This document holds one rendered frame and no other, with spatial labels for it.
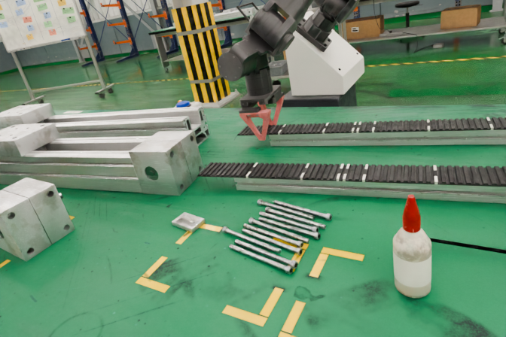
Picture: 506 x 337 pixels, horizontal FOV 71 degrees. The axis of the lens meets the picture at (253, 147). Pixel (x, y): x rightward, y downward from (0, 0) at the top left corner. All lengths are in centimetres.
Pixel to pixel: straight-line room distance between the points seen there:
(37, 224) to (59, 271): 10
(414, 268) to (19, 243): 58
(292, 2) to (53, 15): 600
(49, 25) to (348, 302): 646
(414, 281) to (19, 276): 56
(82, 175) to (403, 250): 68
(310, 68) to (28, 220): 82
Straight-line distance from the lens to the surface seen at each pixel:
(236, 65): 70
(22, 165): 101
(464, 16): 538
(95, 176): 85
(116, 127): 101
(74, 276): 62
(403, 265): 42
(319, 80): 113
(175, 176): 69
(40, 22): 676
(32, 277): 66
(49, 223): 71
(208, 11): 420
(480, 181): 59
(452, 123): 77
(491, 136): 77
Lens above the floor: 111
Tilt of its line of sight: 23 degrees down
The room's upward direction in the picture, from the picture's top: 12 degrees counter-clockwise
